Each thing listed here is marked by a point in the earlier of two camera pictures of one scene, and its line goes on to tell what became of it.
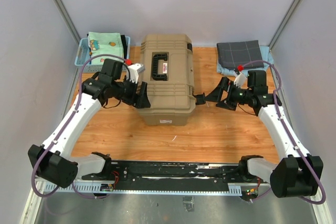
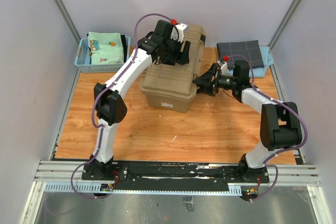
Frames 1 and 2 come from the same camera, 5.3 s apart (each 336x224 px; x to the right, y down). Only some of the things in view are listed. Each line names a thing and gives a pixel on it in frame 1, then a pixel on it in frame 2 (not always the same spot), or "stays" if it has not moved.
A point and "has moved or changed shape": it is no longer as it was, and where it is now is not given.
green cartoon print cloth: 102,43 stays
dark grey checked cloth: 233,54 stays
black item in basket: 124,45 stays
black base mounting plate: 170,174 stays
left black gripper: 143,100 to 183,59
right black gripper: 216,96 to 206,80
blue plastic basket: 83,53 stays
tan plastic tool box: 168,62 has moved or changed shape
